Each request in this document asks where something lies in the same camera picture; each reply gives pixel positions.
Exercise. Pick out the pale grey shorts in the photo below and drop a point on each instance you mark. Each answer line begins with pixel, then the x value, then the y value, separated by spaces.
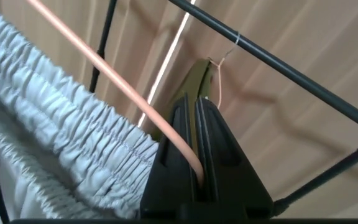
pixel 73 140

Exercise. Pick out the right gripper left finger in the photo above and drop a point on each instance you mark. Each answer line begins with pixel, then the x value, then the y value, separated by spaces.
pixel 166 186

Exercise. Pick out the pink clothes hanger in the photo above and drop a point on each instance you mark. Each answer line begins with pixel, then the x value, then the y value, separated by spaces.
pixel 219 87
pixel 120 84

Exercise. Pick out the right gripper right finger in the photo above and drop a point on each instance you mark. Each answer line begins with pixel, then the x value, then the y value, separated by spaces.
pixel 228 186

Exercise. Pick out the black clothes rack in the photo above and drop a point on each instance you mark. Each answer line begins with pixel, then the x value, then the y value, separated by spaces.
pixel 291 72

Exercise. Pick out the green long-sleeved shirt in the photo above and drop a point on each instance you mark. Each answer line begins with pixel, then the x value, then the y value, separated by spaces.
pixel 194 77

